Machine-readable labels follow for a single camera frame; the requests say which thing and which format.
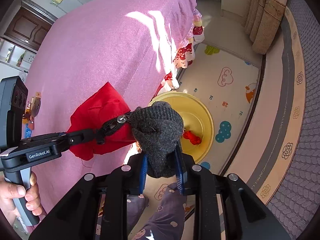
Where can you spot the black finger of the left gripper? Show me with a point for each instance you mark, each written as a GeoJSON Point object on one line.
{"type": "Point", "coordinates": [110, 127]}

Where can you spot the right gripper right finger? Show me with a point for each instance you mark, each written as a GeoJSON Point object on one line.
{"type": "Point", "coordinates": [181, 170]}

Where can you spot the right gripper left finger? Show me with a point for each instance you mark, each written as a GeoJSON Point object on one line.
{"type": "Point", "coordinates": [142, 171]}

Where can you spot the red cloth pouch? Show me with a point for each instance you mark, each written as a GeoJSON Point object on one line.
{"type": "Point", "coordinates": [102, 106]}

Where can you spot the dark grey knitted sock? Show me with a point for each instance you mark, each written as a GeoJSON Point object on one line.
{"type": "Point", "coordinates": [158, 129]}

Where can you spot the person's left hand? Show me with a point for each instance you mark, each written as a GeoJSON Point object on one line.
{"type": "Point", "coordinates": [10, 191]}

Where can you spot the red cloth in basin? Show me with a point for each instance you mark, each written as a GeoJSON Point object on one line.
{"type": "Point", "coordinates": [193, 139]}

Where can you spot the yellow plastic basin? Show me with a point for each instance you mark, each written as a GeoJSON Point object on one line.
{"type": "Point", "coordinates": [197, 119]}

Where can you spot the pink bed sheet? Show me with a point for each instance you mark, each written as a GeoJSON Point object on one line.
{"type": "Point", "coordinates": [130, 44]}

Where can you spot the cartoon foam play mat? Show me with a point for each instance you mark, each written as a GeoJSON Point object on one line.
{"type": "Point", "coordinates": [225, 83]}

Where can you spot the red floral bed skirt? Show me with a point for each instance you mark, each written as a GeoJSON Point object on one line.
{"type": "Point", "coordinates": [184, 56]}

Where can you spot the beige window curtain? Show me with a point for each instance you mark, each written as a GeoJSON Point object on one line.
{"type": "Point", "coordinates": [261, 21]}

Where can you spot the black camera box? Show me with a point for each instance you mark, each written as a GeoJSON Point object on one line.
{"type": "Point", "coordinates": [14, 95]}

